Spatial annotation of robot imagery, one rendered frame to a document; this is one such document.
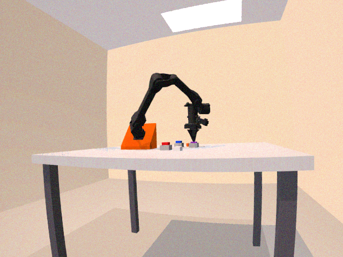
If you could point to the red button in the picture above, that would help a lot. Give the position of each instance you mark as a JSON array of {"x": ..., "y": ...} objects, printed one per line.
[{"x": 165, "y": 146}]

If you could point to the purple button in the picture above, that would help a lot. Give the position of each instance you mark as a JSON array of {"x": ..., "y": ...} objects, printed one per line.
[{"x": 193, "y": 145}]

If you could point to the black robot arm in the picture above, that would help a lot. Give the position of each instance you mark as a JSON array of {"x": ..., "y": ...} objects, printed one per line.
[{"x": 157, "y": 82}]

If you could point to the blue button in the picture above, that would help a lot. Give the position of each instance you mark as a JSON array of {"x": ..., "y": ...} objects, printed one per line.
[{"x": 178, "y": 144}]

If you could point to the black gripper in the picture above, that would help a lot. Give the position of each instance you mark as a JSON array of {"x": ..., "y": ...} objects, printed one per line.
[{"x": 192, "y": 126}]

